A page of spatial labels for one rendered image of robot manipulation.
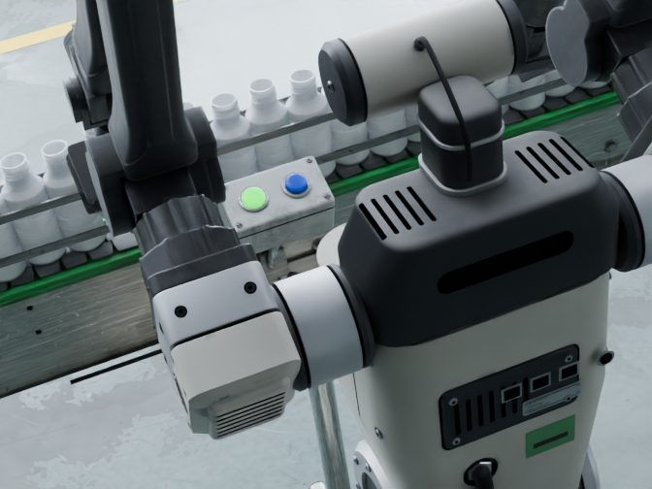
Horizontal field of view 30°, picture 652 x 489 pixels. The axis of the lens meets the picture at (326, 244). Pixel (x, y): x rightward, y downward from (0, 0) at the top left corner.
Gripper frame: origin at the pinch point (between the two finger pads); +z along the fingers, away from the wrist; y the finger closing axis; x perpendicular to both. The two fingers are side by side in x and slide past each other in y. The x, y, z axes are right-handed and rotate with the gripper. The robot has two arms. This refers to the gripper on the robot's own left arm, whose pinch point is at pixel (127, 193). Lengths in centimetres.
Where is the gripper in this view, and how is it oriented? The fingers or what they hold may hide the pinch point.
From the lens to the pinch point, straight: 134.1
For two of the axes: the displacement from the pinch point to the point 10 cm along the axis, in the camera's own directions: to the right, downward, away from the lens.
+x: 4.1, 8.6, -2.9
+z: -1.3, 3.7, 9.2
